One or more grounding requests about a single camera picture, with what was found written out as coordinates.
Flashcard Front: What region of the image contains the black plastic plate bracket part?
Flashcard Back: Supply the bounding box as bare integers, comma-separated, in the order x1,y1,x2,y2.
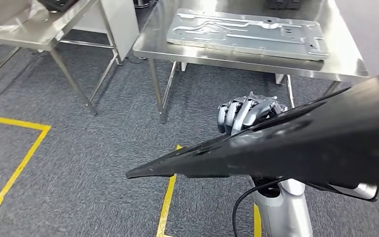
125,68,379,189

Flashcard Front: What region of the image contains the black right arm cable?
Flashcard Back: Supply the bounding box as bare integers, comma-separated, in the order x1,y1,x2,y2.
232,176,288,237

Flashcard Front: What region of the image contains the black part on side table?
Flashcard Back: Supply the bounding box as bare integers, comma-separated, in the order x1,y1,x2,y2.
37,0,79,13

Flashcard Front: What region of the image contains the stainless steel workbench table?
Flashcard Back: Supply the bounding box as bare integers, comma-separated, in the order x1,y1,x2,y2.
132,0,372,124

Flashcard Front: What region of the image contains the stamped silver metal plate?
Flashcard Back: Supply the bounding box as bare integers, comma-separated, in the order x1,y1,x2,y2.
166,8,330,62

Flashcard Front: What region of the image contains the white cabinet panel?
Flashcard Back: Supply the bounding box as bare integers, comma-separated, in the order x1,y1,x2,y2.
73,0,141,63

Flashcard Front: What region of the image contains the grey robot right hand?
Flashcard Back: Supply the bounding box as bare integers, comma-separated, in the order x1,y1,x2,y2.
217,91,289,135

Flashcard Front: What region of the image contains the clear plastic bag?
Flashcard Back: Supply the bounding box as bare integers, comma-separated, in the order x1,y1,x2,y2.
0,0,49,35

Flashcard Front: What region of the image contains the stainless steel side table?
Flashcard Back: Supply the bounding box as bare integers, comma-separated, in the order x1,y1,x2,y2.
0,0,120,116

